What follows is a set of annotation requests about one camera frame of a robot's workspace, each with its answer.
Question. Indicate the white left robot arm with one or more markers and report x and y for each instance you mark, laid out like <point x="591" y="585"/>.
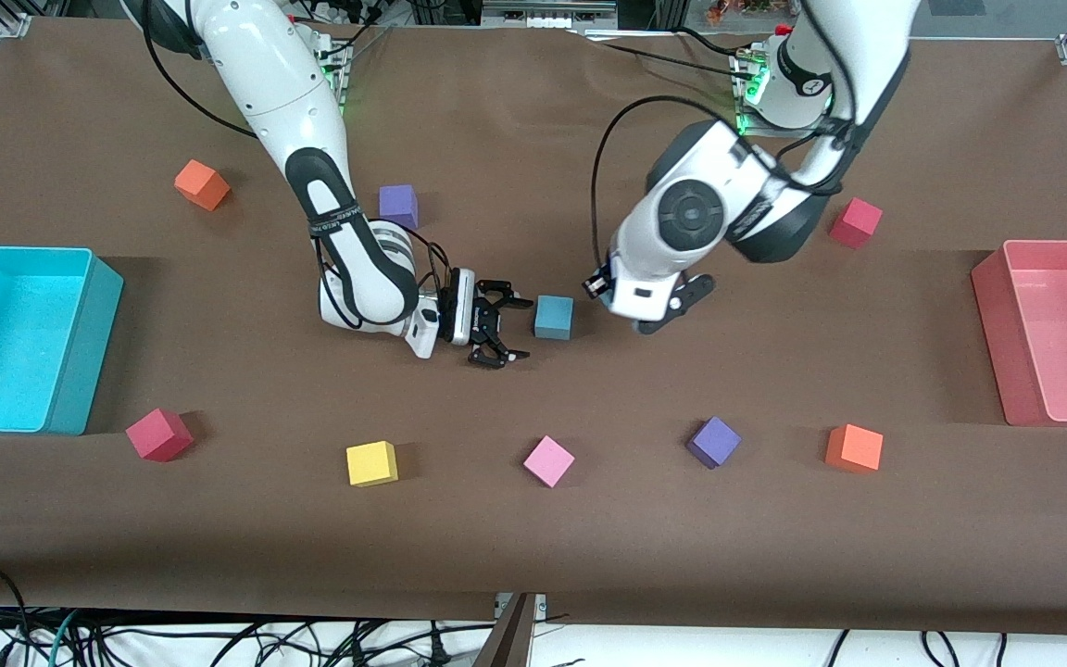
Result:
<point x="682" y="157"/>

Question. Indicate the dark wooden post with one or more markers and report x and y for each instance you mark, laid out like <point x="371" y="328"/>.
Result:
<point x="508" y="639"/>

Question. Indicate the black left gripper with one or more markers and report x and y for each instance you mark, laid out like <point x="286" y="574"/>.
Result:
<point x="605" y="272"/>

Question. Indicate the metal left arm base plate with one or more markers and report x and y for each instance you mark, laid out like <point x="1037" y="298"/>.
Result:
<point x="770" y="131"/>

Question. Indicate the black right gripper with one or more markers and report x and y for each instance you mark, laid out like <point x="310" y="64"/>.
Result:
<point x="483" y="322"/>

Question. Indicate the pink foam cube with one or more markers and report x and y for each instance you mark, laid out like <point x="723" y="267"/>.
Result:
<point x="548" y="460"/>

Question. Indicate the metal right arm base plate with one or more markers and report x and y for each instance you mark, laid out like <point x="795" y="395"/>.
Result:
<point x="345" y="69"/>

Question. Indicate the brown table cover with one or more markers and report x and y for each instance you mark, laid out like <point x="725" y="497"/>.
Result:
<point x="533" y="537"/>

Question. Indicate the metal table bracket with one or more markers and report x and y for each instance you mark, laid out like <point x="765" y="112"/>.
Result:
<point x="540" y="607"/>

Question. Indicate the red foam cube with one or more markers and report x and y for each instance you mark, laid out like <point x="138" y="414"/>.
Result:
<point x="858" y="222"/>
<point x="159" y="435"/>

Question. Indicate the blue foam cube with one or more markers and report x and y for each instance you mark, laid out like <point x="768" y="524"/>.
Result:
<point x="553" y="317"/>

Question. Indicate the yellow foam cube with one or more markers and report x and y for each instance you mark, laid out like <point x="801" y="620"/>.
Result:
<point x="371" y="463"/>

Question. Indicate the cyan plastic bin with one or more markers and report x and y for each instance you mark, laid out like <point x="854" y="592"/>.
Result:
<point x="6" y="343"/>

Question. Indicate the orange foam cube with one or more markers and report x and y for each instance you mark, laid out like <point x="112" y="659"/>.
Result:
<point x="853" y="448"/>
<point x="203" y="185"/>

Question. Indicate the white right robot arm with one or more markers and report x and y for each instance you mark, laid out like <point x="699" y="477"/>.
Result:
<point x="265" y="74"/>

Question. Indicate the purple foam cube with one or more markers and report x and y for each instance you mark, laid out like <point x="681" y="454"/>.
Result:
<point x="397" y="204"/>
<point x="713" y="441"/>

